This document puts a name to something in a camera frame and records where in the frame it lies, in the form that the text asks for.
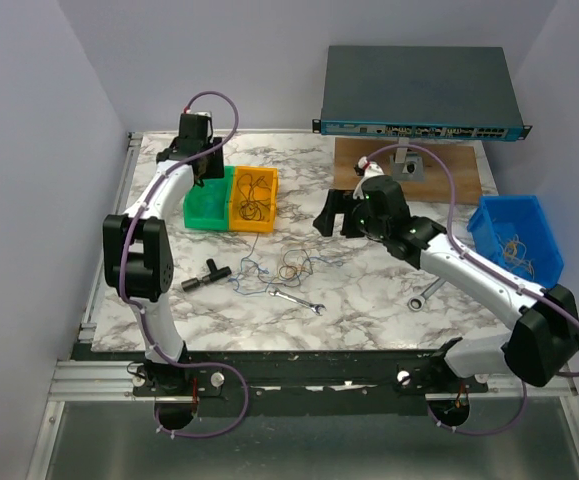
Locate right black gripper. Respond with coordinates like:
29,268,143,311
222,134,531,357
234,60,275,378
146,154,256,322
313,188,388,241

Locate yellow thin cable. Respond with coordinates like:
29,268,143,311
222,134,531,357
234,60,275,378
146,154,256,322
498,232,537,277

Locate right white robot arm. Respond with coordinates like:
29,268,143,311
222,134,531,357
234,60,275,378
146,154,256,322
313,175,579,392

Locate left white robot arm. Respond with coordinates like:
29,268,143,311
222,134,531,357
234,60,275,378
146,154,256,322
102,110,224,395

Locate green plastic bin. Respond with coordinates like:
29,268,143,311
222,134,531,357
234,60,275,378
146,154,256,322
183,166,235,231

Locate orange plastic bin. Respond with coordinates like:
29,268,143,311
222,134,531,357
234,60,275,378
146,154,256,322
229,166,279,234

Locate small open-end wrench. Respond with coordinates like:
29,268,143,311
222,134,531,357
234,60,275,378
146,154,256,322
268,289,326,316

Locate black T-shaped pipe fitting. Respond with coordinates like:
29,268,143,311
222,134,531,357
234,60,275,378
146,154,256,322
181,258,232,292

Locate ratcheting combination wrench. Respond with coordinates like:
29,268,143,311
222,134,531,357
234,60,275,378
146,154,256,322
407,278,446,312

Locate blue plastic bin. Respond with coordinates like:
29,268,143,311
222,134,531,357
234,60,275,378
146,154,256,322
467,195,564,288

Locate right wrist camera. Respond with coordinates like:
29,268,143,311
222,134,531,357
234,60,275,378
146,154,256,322
352,156,384,200

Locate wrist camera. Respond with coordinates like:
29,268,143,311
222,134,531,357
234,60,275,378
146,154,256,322
352,156,384,200
182,108,213,118

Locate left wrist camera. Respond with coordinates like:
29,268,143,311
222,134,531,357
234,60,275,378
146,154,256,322
182,108,213,118

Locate grey metal switch stand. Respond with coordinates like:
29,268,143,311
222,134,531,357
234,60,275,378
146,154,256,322
389,141,424,183

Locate grey network switch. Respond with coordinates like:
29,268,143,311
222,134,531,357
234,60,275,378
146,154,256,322
312,45,531,142

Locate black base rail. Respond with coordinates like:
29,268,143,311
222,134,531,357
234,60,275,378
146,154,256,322
71,344,487,417

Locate aluminium frame rail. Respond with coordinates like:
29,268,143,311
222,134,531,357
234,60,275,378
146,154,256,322
48,131,143,401

